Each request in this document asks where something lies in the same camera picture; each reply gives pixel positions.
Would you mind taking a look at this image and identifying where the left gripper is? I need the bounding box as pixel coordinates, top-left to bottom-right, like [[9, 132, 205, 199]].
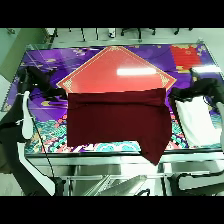
[[48, 85, 69, 101]]

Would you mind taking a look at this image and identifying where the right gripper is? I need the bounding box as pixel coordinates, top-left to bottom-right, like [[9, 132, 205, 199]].
[[168, 86, 189, 101]]

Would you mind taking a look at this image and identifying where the dark red T-shirt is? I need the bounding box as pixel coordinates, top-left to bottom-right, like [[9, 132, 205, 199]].
[[65, 87, 174, 167]]

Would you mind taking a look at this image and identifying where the white garment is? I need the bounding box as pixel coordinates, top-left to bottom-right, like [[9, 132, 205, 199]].
[[174, 95, 223, 149]]

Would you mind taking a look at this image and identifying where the black office chair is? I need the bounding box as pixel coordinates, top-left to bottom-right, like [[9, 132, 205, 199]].
[[173, 27, 195, 36], [120, 27, 157, 40]]

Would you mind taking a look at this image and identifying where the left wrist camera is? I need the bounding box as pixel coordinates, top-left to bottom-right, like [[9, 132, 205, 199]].
[[38, 68, 57, 85]]

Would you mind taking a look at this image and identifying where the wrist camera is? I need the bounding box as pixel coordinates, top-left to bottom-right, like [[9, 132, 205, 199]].
[[189, 67, 202, 83], [38, 68, 57, 85]]

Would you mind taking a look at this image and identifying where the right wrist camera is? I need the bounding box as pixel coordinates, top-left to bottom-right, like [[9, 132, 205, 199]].
[[189, 67, 202, 83]]

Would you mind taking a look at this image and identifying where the black cable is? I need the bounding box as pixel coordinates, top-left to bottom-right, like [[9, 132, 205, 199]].
[[30, 113, 57, 183]]

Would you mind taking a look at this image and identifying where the silver frame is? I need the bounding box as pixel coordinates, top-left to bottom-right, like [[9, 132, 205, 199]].
[[19, 146, 224, 197]]

